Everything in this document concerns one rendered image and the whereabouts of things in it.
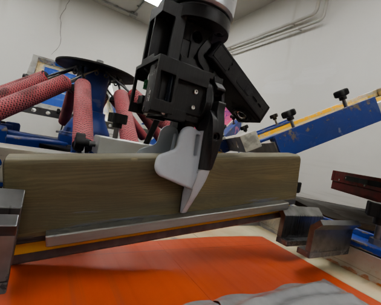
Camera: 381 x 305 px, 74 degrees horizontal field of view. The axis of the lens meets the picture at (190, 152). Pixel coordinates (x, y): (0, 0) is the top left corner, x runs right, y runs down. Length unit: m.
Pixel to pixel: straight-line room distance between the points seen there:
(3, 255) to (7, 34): 4.33
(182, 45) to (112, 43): 4.34
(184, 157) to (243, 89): 0.11
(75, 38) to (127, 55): 0.80
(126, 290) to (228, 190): 0.16
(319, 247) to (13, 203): 0.34
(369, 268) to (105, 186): 0.37
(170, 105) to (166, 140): 0.07
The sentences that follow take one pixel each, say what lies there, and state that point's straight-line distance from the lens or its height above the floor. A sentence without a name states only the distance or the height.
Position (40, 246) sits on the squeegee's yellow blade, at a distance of 0.28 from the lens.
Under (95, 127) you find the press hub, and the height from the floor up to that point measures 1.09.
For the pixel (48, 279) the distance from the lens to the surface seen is 0.27.
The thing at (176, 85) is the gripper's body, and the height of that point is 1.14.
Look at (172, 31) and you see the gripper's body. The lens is 0.28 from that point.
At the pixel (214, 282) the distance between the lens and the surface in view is 0.30.
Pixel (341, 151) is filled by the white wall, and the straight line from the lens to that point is 2.46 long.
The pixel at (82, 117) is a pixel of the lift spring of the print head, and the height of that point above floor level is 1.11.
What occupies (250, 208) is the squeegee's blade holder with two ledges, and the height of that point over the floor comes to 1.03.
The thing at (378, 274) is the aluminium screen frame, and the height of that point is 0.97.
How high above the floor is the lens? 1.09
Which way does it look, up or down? 1 degrees down
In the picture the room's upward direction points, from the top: 11 degrees clockwise
